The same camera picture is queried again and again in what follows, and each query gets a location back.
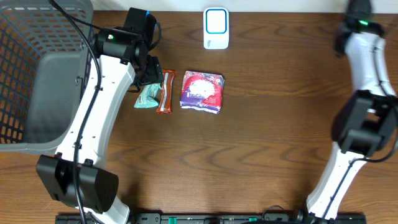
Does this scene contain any teal white snack wrapper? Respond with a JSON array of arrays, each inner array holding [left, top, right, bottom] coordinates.
[[134, 83, 162, 108]]

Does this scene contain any brown orange candy bar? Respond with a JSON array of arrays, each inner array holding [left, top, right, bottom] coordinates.
[[156, 70, 177, 114]]

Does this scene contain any red purple snack bag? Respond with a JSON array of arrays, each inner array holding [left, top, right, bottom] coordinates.
[[180, 71, 224, 114]]

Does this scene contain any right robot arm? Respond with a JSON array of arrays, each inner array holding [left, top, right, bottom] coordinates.
[[292, 0, 397, 223]]

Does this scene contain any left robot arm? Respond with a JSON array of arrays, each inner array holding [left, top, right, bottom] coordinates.
[[36, 8, 164, 223]]

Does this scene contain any white barcode scanner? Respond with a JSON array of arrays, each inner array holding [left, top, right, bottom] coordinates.
[[203, 7, 229, 50]]

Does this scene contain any grey plastic mesh basket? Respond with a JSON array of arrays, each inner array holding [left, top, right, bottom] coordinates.
[[1, 0, 93, 154]]

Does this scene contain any left black cable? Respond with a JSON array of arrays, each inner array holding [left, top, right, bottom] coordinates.
[[48, 0, 103, 224]]

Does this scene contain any black cable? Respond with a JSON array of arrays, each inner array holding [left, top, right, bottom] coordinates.
[[320, 30, 398, 220], [48, 0, 103, 224]]

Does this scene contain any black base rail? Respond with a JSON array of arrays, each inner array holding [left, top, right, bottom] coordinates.
[[55, 213, 367, 224]]

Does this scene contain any right black cable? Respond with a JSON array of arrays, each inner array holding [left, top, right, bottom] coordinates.
[[320, 30, 398, 220]]

